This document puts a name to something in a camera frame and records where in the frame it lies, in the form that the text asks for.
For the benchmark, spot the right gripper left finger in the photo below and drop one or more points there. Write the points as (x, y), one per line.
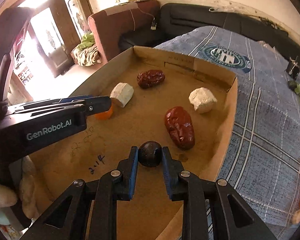
(88, 210)

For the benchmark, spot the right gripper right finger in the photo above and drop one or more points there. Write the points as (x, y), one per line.
(232, 217)

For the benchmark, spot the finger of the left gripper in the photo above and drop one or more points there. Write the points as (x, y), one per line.
(33, 104)
(94, 105)

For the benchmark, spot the small orange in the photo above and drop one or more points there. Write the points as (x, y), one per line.
(104, 115)

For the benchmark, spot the dark brown round fruit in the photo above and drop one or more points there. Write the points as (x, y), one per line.
(150, 154)

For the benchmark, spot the left gloved hand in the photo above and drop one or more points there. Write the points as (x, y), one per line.
(26, 193)

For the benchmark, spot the white chunk left in tray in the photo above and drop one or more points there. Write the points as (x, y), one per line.
(121, 94)

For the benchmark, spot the white chunk in tray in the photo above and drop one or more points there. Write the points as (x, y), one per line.
(121, 94)
(202, 99)

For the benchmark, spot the cardboard tray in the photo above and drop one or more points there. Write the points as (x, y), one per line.
(97, 150)

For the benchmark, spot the red brown armchair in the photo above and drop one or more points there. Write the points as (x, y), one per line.
(110, 24)

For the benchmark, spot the large red date in tray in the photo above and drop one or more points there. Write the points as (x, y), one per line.
(179, 125)

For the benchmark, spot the blue plaid tablecloth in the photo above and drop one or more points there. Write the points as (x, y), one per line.
(263, 159)

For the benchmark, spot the white chunk right in tray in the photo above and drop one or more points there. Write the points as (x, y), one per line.
(202, 99)

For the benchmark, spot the black sofa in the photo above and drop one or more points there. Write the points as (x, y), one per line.
(177, 19)

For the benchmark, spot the small black box device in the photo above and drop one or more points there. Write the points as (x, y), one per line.
(293, 68)

